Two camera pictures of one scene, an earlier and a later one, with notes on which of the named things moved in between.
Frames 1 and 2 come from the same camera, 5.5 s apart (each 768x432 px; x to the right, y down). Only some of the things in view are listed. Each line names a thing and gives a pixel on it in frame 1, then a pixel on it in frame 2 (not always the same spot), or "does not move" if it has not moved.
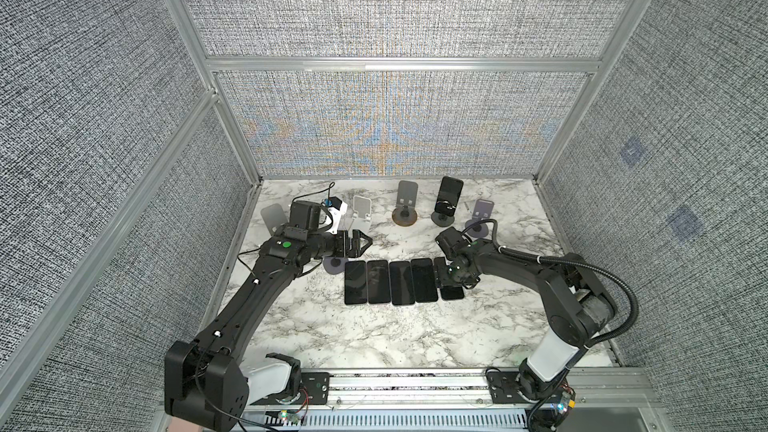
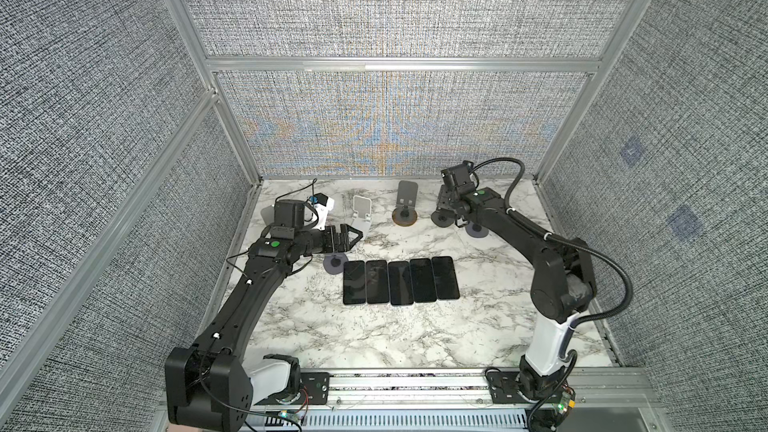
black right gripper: [466, 281] to [443, 197]
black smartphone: [448, 195] does not move
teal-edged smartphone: [378, 278] does not move
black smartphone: [423, 279] does not move
